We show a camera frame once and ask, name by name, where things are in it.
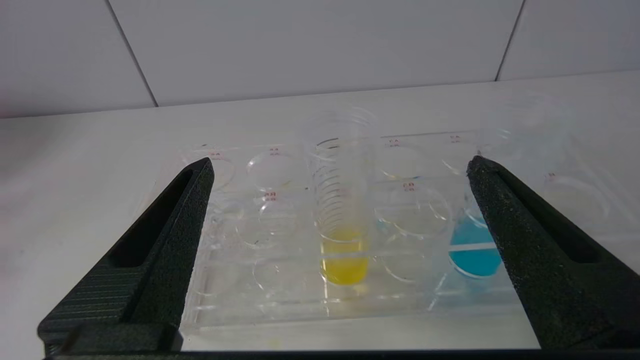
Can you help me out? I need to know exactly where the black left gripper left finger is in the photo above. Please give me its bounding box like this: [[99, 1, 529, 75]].
[[37, 157, 216, 357]]

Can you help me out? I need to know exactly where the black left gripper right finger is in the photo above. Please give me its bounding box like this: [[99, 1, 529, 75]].
[[465, 155, 640, 352]]

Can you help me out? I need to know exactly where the test tube with yellow pigment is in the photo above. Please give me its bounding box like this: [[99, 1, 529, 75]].
[[305, 107, 379, 287]]

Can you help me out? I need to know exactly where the test tube with blue pigment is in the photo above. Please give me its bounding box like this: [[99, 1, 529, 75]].
[[446, 97, 567, 279]]

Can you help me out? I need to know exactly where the clear plastic test tube rack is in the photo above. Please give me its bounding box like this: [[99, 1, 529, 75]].
[[177, 127, 640, 332]]

